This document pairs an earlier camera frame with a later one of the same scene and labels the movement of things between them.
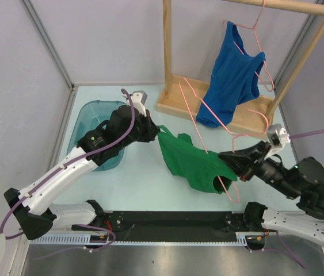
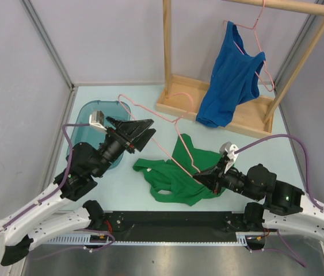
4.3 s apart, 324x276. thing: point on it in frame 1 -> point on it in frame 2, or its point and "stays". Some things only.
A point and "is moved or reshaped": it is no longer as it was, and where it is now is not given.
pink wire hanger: [237, 202] -> [167, 118]
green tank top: [187, 160] is moved or reshaped
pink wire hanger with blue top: [225, 20] stays
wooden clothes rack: [182, 97] stays
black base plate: [170, 226] stays
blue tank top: [234, 81] stays
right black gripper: [239, 161] -> [213, 179]
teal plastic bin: [87, 115] stays
